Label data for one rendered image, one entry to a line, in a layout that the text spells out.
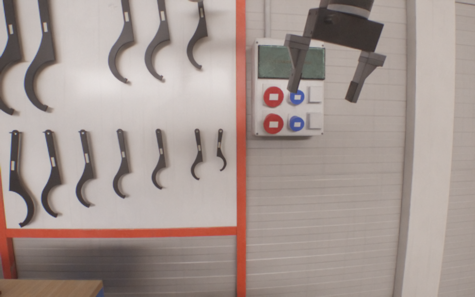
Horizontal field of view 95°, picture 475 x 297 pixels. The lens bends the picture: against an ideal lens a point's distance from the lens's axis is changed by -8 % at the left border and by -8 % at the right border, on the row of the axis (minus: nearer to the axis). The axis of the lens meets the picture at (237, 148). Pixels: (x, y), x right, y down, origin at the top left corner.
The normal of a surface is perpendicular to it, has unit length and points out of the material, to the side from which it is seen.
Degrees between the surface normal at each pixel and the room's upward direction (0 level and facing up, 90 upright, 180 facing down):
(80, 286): 0
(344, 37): 114
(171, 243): 90
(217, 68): 90
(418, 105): 90
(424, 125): 90
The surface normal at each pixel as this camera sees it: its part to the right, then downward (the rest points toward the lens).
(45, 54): 0.08, 0.07
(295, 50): 0.11, 0.46
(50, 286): 0.00, -1.00
